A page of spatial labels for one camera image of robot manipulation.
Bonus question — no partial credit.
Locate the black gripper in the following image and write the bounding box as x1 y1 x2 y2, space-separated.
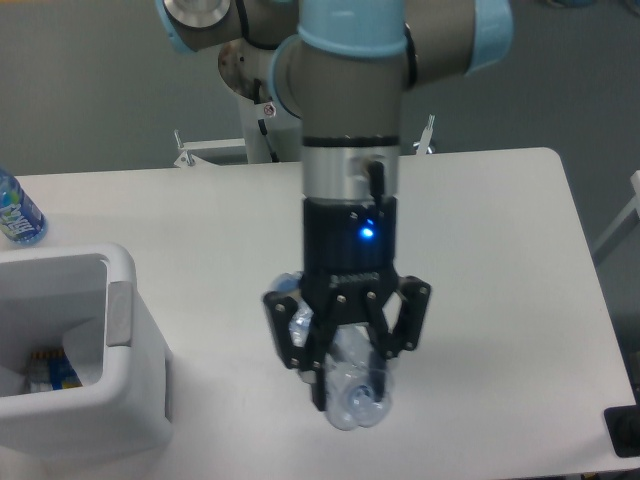
262 197 431 411

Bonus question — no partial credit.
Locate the crushed clear plastic bottle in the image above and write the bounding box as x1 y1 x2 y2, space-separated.
272 272 396 432

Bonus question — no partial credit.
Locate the white paper wrapper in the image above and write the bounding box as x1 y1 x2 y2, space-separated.
62 318 105 386

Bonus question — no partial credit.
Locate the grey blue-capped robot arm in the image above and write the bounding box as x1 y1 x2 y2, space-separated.
156 1 514 410

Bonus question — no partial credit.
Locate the white trash can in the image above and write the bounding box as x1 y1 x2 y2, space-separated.
1 243 173 459

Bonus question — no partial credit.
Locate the black device at table edge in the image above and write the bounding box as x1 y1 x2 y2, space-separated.
604 405 639 458

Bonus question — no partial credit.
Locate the blue yellow snack packet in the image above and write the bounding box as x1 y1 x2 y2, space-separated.
26 348 82 393

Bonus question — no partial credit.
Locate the blue labelled water bottle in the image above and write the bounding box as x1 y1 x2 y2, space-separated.
1 169 48 246

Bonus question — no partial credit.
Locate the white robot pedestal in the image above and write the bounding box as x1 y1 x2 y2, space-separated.
218 39 301 163

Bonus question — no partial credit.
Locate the white pedestal base frame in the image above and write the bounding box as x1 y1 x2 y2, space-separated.
172 114 437 169

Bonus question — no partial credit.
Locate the black cable on pedestal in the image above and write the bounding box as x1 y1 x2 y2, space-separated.
253 77 280 164

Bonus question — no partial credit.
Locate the white frame at right edge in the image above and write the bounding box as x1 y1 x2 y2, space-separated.
591 171 639 266

